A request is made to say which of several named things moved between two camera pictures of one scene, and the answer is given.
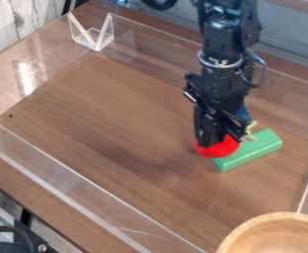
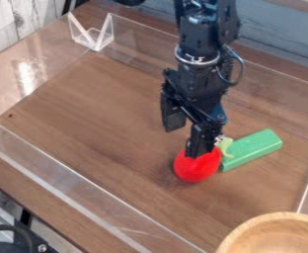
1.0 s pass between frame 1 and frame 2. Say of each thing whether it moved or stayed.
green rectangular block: stayed
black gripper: moved
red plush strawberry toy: moved
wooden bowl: stayed
